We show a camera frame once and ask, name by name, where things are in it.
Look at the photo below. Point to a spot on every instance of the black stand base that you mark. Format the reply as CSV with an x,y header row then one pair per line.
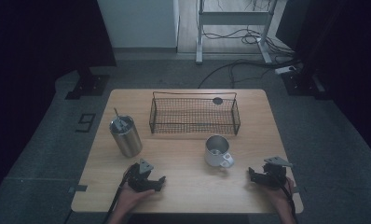
x,y
301,84
89,85

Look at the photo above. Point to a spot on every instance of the dark curtain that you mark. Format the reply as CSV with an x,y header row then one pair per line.
x,y
345,46
34,37

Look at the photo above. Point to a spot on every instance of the grey tape piece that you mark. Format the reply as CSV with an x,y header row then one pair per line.
x,y
296,189
79,188

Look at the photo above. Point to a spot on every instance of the steel tumbler with lid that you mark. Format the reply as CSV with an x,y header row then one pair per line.
x,y
127,140

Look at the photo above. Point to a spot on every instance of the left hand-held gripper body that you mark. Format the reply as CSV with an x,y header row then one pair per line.
x,y
140,180

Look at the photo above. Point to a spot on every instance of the person's right hand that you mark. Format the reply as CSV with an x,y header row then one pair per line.
x,y
280,197

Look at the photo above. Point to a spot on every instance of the person's left hand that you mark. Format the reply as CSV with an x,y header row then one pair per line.
x,y
129,199

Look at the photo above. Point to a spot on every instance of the white power strip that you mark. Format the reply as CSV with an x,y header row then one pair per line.
x,y
284,70

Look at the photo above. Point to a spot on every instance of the white metal desk frame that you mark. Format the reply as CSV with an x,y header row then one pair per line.
x,y
233,18

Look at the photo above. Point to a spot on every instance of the black round table grommet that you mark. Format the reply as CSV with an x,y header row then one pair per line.
x,y
217,100

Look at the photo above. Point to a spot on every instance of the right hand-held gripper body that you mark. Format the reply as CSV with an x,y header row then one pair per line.
x,y
275,175

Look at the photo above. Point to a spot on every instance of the metal straw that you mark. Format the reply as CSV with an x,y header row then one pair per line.
x,y
116,112

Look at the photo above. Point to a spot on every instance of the white cabinet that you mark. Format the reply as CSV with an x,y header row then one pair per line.
x,y
140,23

